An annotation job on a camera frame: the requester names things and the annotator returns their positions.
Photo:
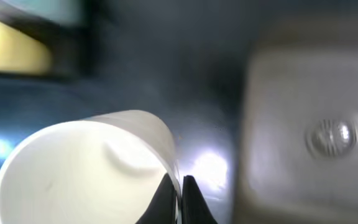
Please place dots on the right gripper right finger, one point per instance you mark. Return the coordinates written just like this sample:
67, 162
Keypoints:
193, 205

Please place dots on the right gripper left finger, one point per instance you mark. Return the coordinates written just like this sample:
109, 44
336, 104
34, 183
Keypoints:
165, 205

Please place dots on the white cup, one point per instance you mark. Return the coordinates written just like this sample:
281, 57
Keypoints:
73, 174

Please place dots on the steel sink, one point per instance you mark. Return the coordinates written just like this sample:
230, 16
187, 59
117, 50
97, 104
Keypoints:
291, 109

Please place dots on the yellow cup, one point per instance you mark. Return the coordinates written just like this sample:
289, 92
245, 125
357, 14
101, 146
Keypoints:
8, 49

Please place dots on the green cup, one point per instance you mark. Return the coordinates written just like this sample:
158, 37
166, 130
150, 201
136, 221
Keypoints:
48, 9

